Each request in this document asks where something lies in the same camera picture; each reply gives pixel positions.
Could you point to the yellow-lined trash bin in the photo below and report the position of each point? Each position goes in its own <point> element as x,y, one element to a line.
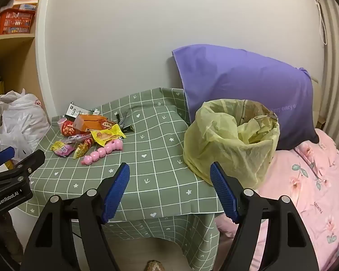
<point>231,158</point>

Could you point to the small yellow wrapper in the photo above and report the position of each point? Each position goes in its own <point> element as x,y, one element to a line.
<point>57,146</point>

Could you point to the white plastic bag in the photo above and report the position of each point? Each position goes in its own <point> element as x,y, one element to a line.
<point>19,118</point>

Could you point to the orange white tissue pack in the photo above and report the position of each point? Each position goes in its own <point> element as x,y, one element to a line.
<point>25,1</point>

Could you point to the orange snack bag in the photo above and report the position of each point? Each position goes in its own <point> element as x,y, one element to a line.
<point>90,121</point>

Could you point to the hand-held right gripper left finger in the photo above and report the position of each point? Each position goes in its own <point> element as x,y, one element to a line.
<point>115,192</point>

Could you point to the red yellow wrapper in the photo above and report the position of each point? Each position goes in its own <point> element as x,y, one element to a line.
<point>83,148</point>

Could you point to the orange plastic basket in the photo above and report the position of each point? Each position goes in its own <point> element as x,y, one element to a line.
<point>14,22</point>

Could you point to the red snack packet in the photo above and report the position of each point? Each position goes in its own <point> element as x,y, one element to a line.
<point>69,129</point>

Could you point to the beige striped curtain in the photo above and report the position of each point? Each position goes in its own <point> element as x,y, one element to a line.
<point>336,62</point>

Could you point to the pink wrapper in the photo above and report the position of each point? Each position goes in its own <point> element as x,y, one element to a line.
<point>67,150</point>

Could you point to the wooden shelf unit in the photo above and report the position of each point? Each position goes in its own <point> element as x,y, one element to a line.
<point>11,50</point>

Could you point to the purple pillow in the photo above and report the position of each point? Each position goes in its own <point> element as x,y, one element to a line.
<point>243,76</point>

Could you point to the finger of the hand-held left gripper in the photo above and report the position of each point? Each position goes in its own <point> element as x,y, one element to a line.
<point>2,155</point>
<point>31,161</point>

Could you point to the yellow snack packet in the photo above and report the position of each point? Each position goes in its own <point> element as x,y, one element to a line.
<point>104,137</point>

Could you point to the pink floral blanket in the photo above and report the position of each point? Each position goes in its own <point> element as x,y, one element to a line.
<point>299,189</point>

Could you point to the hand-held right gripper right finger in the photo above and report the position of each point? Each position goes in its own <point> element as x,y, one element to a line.
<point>224,194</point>

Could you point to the green checked tablecloth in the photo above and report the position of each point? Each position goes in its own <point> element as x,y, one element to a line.
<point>158,161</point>

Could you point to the pink beaded toy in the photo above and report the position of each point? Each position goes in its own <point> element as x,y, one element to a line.
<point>101,152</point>

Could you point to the patterned slipper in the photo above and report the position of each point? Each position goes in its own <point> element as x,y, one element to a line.
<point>154,266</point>

